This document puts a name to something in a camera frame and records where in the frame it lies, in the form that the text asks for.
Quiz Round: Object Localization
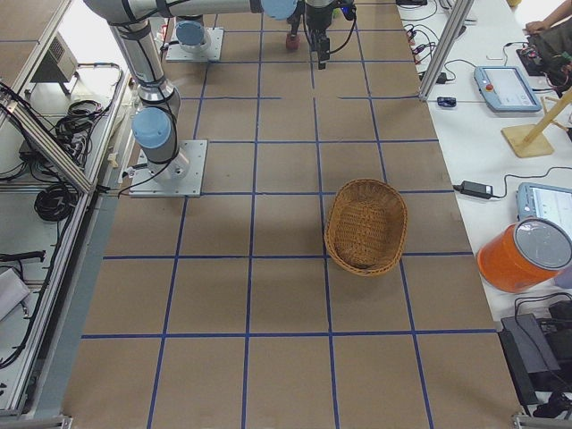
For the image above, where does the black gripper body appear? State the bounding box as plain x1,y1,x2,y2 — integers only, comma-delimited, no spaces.
305,2,333,31

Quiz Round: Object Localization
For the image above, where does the light red apple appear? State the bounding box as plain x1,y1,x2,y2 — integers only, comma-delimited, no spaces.
285,34,300,52

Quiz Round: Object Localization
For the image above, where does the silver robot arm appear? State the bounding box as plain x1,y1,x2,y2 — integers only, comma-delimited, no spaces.
86,1,300,181
174,1,346,70

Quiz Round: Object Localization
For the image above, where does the woven wicker basket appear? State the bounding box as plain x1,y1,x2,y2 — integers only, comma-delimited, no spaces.
324,179,408,277

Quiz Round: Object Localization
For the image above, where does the small blue device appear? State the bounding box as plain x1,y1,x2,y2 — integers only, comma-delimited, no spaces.
436,97,457,108

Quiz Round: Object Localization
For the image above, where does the blue teach pendant far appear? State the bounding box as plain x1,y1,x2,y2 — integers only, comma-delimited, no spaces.
474,66,542,113

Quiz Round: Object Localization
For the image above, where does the blue teach pendant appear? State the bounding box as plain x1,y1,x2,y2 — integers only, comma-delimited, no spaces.
474,66,542,113
516,182,571,235

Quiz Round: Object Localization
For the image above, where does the black power adapter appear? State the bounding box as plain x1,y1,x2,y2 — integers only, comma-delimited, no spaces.
453,181,493,199

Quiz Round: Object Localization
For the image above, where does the wooden stand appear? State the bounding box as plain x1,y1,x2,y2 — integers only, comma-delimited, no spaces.
500,88,571,158

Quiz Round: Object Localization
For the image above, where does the blue teach pendant near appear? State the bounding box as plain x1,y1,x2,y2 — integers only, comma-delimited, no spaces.
516,182,571,235

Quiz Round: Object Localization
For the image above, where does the orange bucket with lid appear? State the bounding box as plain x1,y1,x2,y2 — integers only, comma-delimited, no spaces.
476,217,571,293

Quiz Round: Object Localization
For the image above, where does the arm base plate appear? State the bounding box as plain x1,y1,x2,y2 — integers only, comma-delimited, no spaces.
128,140,208,198
166,24,224,63

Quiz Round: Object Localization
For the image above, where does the aluminium frame post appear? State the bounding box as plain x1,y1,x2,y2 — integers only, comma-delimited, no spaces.
418,0,474,101

